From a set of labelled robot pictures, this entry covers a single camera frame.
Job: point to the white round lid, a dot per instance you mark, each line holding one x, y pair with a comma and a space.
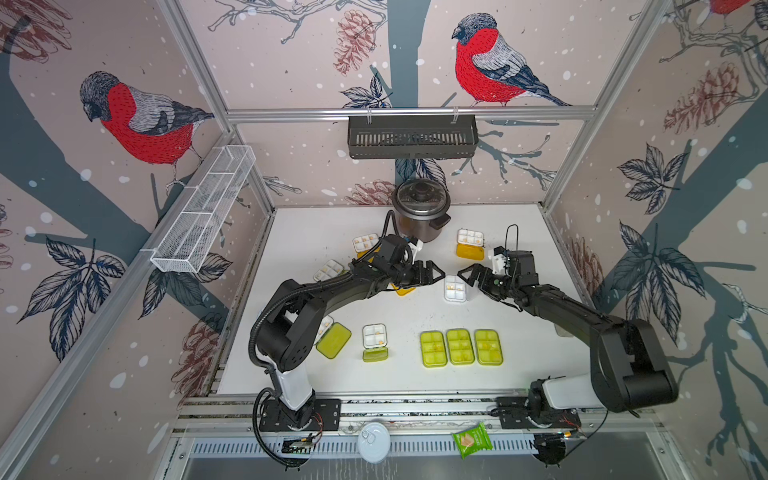
374, 442

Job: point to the black hanging wire basket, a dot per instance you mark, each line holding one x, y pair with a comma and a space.
412, 137

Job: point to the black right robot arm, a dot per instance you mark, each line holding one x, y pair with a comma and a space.
628, 367

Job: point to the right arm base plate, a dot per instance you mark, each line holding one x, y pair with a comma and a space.
523, 413

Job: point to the small white cup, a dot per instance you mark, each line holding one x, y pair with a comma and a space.
562, 332

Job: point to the large green pillbox front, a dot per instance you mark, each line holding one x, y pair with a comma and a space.
459, 346

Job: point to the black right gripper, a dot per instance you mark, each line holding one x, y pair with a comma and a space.
484, 283

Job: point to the silver rice cooker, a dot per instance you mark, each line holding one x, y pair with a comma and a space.
421, 208

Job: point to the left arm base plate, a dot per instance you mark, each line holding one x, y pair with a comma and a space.
316, 415

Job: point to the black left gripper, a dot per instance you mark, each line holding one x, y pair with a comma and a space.
428, 277

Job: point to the white wire mesh shelf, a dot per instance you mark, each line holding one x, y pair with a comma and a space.
192, 234

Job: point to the green snack packet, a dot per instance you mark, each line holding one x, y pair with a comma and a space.
472, 440

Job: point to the small green pillbox front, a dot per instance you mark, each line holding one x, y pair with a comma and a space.
375, 343

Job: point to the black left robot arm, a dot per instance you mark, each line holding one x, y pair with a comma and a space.
283, 334

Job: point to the clear white pillbox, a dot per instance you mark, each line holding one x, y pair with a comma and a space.
454, 289

